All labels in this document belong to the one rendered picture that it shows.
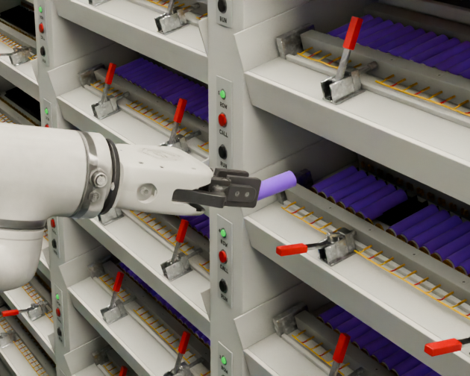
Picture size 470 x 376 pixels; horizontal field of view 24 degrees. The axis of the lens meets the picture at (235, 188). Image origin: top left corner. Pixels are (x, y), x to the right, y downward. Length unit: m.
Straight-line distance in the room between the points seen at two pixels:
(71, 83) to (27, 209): 1.02
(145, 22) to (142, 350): 0.57
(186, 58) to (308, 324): 0.39
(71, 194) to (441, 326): 0.39
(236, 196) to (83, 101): 0.86
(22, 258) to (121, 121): 0.81
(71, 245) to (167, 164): 1.06
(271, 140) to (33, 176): 0.46
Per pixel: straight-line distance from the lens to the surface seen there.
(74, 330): 2.18
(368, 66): 1.21
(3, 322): 2.86
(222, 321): 1.51
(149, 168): 1.04
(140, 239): 1.81
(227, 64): 1.37
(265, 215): 1.38
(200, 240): 1.70
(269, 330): 1.48
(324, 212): 1.31
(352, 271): 1.23
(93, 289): 2.09
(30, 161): 1.00
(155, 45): 1.58
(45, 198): 1.01
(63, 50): 2.00
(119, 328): 1.95
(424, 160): 1.06
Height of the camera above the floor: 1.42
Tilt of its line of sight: 19 degrees down
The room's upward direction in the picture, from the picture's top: straight up
